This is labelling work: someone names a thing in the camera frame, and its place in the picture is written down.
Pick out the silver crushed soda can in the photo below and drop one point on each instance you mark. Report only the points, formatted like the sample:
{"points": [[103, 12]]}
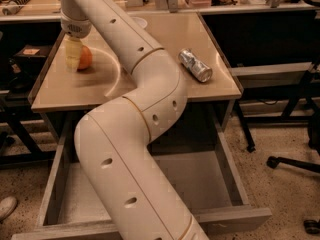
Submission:
{"points": [[201, 71]]}

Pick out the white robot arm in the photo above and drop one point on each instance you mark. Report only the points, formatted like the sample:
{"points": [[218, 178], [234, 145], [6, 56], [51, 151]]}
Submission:
{"points": [[111, 140]]}

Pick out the grey wooden open drawer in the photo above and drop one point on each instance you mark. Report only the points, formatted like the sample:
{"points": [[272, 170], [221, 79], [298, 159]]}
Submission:
{"points": [[195, 157]]}

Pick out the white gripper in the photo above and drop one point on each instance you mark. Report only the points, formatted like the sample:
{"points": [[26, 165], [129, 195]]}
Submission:
{"points": [[76, 28]]}

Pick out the orange fruit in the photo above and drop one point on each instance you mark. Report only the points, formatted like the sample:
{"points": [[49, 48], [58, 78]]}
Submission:
{"points": [[85, 58]]}

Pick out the black box with label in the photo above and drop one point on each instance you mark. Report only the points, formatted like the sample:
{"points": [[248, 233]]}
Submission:
{"points": [[30, 54]]}

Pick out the white ceramic bowl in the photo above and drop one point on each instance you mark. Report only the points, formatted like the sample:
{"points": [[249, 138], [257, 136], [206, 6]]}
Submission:
{"points": [[141, 22]]}

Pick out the white shoe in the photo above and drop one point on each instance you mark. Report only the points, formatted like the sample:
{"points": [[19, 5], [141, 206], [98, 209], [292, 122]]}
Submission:
{"points": [[7, 206]]}

